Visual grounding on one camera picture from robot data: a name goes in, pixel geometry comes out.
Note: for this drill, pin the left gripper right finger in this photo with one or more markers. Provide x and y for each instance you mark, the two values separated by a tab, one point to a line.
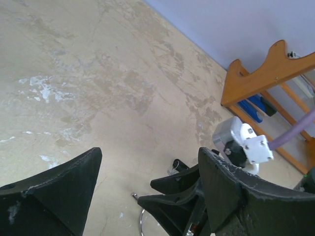
242	204

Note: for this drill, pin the blue stapler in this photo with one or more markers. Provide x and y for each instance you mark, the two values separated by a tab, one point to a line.
257	107

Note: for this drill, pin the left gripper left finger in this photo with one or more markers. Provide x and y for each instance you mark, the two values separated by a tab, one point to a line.
55	202

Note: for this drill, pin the silver key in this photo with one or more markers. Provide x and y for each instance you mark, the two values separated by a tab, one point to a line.
172	171

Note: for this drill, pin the wooden shelf rack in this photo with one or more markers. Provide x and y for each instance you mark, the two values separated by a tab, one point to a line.
275	71

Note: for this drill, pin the metal keyring with keys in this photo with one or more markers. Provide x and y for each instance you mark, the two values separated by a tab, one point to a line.
136	197

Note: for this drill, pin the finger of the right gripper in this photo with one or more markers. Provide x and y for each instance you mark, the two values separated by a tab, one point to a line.
178	182
179	214

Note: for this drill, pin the black key tag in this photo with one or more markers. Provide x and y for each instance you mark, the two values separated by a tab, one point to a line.
179	166

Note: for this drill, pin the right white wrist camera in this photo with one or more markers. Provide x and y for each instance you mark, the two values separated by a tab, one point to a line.
239	145

